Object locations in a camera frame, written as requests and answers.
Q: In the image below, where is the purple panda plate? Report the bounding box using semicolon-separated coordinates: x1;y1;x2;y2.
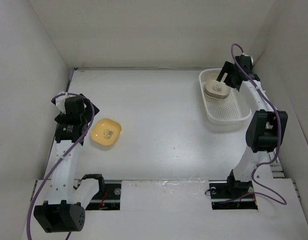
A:
203;88;231;100

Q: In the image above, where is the cream panda plate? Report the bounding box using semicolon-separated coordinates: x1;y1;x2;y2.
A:
203;73;231;91

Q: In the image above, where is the yellow panda plate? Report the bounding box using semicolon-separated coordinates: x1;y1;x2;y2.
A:
90;118;122;147

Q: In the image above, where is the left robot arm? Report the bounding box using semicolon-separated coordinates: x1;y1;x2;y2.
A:
32;93;106;233

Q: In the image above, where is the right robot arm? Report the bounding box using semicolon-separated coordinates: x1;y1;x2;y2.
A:
217;53;288;202

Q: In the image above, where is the white perforated plastic bin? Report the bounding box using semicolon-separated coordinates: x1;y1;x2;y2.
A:
198;68;252;125

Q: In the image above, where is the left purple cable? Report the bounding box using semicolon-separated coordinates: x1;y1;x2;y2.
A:
26;92;96;240

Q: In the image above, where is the purple cable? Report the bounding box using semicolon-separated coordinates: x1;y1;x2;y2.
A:
26;92;96;240
213;43;288;206

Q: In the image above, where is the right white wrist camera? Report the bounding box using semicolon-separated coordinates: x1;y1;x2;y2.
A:
241;52;254;65

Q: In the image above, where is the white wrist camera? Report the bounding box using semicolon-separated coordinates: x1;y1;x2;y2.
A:
241;52;254;65
51;91;69;114

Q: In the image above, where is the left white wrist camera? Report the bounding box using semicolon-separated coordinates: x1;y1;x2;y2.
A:
51;91;69;114

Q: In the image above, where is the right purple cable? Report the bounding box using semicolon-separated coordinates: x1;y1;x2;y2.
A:
213;43;288;206

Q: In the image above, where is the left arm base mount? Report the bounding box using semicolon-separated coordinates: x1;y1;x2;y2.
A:
86;180;122;211

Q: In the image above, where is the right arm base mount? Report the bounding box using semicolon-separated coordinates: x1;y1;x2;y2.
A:
205;181;258;210

